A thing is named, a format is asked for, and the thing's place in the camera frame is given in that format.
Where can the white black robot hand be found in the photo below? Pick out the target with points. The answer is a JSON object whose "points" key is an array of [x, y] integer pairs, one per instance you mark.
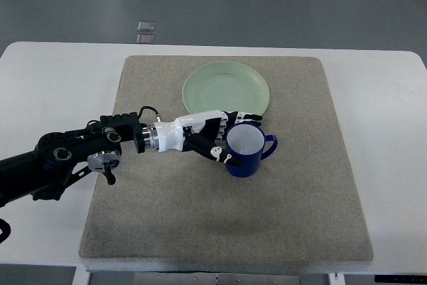
{"points": [[200, 133]]}

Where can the blue mug white inside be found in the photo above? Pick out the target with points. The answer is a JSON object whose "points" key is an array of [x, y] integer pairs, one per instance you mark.
{"points": [[249, 144]]}

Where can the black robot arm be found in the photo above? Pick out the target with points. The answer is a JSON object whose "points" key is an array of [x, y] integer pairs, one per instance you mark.
{"points": [[61, 159]]}

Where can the light green plate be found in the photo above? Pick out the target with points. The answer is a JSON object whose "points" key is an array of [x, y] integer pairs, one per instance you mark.
{"points": [[226, 86]]}

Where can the lower metal floor plate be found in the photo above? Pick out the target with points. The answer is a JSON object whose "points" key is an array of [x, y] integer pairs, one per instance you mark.
{"points": [[145, 38]]}

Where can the metal floor plate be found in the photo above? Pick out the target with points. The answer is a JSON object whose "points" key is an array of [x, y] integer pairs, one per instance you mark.
{"points": [[147, 26], [145, 38]]}

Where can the upper metal floor plate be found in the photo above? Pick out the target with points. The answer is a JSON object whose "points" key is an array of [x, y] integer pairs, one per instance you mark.
{"points": [[147, 26]]}

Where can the grey felt mat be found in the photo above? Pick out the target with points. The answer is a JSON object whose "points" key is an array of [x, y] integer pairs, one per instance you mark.
{"points": [[180, 210]]}

